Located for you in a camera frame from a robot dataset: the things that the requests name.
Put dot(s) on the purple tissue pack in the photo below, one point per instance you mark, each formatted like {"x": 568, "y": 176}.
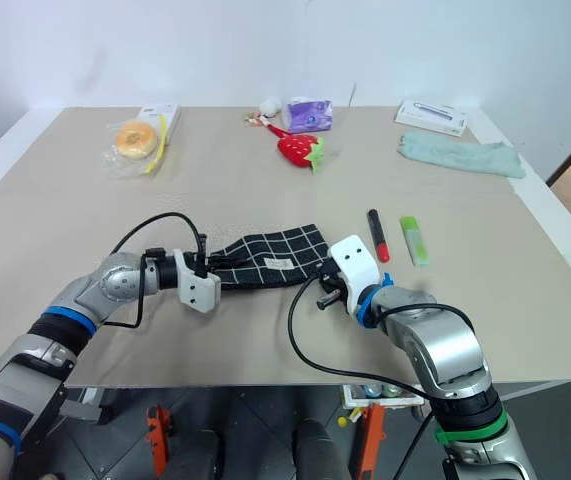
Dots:
{"x": 309, "y": 115}

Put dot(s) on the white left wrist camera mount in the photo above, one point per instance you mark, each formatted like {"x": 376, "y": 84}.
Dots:
{"x": 196, "y": 292}

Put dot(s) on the orange clamp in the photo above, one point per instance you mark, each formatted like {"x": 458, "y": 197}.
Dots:
{"x": 157, "y": 435}
{"x": 372, "y": 440}

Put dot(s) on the green highlighter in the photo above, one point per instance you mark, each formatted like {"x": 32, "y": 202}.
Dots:
{"x": 415, "y": 241}

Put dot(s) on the beige table mat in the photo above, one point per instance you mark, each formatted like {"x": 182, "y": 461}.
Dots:
{"x": 245, "y": 195}

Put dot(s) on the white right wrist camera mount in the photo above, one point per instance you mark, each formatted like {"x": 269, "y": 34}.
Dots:
{"x": 357, "y": 270}

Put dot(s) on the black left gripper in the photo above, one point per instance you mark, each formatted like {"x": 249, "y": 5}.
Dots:
{"x": 204, "y": 263}

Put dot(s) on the red strawberry plush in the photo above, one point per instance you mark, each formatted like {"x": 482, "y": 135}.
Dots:
{"x": 297, "y": 147}

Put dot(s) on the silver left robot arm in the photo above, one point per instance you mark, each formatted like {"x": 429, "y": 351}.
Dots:
{"x": 115, "y": 282}

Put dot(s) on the dark rounded shape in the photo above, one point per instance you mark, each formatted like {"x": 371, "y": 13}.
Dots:
{"x": 320, "y": 452}

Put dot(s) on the black white grid pouch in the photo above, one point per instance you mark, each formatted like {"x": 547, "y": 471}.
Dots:
{"x": 285, "y": 252}

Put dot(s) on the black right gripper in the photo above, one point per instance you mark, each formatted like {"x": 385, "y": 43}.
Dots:
{"x": 332, "y": 292}

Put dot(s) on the white tray with cans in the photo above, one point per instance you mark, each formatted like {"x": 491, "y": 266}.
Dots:
{"x": 380, "y": 392}

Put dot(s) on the red black marker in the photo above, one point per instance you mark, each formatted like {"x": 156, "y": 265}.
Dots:
{"x": 379, "y": 239}

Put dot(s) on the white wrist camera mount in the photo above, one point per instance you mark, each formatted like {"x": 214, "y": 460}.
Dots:
{"x": 357, "y": 270}
{"x": 196, "y": 292}

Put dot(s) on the white box with yellow stripe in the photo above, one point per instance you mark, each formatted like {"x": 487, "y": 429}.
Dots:
{"x": 162, "y": 112}

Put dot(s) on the bread in clear bag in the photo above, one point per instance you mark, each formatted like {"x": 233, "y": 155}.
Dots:
{"x": 135, "y": 140}

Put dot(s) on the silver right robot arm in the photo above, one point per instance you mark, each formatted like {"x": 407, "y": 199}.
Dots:
{"x": 445, "y": 345}

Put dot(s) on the light green cloth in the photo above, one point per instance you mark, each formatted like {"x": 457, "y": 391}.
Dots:
{"x": 460, "y": 155}

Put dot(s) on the white box with pen picture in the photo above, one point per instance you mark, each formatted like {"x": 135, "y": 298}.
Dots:
{"x": 432, "y": 116}

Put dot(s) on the small yellow ball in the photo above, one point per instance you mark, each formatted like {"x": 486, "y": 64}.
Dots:
{"x": 342, "y": 422}

